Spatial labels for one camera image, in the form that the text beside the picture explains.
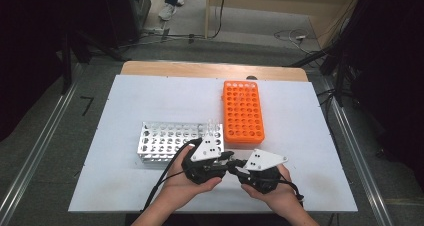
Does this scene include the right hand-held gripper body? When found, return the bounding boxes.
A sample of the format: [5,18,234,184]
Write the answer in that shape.
[242,148,289,195]

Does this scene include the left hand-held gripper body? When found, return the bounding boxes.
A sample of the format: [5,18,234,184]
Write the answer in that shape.
[180,133,229,186]

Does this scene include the silver metal test tube rack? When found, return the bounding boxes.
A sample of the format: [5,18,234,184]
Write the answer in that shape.
[136,120,226,164]

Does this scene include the orange plastic test tube rack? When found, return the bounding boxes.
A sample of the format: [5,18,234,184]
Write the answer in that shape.
[221,80,266,145]

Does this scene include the person's right hand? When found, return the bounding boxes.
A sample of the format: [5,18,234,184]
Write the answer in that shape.
[240,163,303,217]

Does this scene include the person's left hand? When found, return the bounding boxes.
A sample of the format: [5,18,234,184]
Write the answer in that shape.
[154,145,224,214]

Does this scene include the black metal stand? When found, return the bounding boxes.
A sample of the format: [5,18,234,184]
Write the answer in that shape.
[60,27,129,95]
[288,42,356,109]

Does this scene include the white floor power strip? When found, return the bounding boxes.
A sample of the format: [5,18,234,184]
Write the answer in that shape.
[142,26,169,36]

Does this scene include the dark equipment cabinet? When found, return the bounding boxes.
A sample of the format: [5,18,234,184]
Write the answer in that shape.
[124,0,152,45]

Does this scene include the black curtain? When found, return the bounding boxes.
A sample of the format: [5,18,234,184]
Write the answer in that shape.
[0,0,128,142]
[333,0,424,190]

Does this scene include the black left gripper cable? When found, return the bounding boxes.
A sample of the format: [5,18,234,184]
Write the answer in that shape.
[142,137,203,212]

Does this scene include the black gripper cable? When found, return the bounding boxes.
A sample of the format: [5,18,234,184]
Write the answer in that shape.
[142,137,203,212]
[278,172,305,207]

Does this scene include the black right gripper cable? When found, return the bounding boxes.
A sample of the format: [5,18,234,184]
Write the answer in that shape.
[278,172,305,207]

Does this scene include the thin black cables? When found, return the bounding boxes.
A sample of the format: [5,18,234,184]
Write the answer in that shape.
[316,88,336,108]

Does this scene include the metal floor rail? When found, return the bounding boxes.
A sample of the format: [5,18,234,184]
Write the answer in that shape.
[0,61,83,226]
[318,74,396,226]

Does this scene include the black floor cables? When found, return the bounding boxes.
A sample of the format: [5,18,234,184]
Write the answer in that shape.
[118,31,208,50]

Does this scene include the white floor cable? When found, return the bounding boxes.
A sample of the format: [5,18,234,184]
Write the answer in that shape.
[273,28,309,47]

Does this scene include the black hanging cable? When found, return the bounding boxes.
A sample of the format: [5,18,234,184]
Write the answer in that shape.
[209,0,229,40]

